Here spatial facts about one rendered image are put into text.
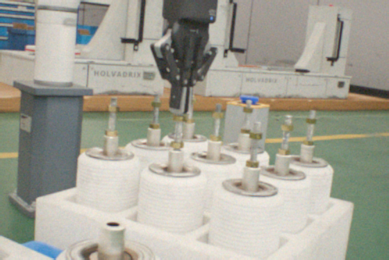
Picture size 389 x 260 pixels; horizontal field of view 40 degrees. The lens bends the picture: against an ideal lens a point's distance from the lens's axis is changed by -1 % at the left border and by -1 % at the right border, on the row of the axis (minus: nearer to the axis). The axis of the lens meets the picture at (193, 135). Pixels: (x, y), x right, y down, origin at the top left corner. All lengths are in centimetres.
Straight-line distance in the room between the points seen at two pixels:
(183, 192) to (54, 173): 60
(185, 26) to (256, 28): 710
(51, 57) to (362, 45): 562
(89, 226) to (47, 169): 52
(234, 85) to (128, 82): 82
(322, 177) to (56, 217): 43
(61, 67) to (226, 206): 69
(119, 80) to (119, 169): 230
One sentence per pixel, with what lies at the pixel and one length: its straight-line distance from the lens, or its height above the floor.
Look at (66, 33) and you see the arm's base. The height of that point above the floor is 42.
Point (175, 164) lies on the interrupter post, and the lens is 77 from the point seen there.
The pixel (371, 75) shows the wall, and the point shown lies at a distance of 655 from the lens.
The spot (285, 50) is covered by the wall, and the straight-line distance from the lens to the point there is 740.
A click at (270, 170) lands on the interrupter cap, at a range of 84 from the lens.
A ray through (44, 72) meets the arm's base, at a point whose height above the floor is 33.
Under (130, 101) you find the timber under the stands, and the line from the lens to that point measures 306.
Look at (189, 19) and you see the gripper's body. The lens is 72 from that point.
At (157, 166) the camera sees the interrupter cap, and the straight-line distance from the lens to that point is 78.
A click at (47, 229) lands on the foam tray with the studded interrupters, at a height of 14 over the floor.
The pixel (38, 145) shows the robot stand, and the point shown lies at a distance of 128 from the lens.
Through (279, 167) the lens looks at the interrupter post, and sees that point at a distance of 82.
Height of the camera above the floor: 44
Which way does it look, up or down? 10 degrees down
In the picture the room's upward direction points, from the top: 6 degrees clockwise
